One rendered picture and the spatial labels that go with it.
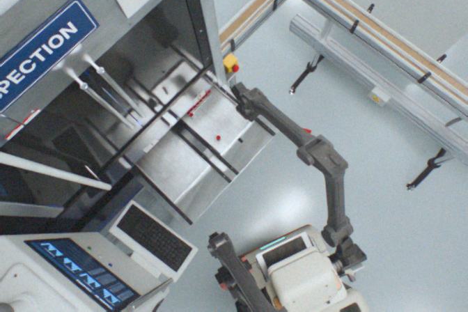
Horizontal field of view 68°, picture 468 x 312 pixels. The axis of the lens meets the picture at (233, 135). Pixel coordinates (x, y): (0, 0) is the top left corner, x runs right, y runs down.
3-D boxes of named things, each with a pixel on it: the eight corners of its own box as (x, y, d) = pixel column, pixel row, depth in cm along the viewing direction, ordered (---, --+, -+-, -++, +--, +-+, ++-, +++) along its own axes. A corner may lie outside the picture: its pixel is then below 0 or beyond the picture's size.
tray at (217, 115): (175, 114, 189) (174, 112, 186) (207, 81, 194) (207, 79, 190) (221, 154, 183) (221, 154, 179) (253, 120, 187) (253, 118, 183)
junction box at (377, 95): (366, 95, 232) (370, 90, 223) (370, 90, 233) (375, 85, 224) (381, 107, 230) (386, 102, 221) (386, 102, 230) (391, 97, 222)
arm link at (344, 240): (343, 254, 134) (353, 246, 135) (337, 235, 130) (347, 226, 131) (327, 243, 142) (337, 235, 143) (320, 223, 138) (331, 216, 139)
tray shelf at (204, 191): (125, 166, 185) (123, 166, 183) (214, 76, 196) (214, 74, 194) (187, 230, 175) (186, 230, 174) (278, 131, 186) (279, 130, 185)
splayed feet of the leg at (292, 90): (285, 90, 284) (287, 83, 270) (324, 49, 292) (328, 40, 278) (292, 97, 282) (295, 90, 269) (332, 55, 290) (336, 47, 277)
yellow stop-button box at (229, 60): (219, 65, 187) (218, 60, 180) (228, 56, 188) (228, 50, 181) (229, 74, 186) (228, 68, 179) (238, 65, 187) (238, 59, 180)
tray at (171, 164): (130, 159, 184) (127, 157, 181) (165, 124, 188) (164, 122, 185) (175, 203, 177) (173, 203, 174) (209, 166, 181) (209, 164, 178)
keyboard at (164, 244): (116, 225, 183) (115, 225, 180) (133, 203, 185) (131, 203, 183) (176, 272, 176) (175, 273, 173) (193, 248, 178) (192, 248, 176)
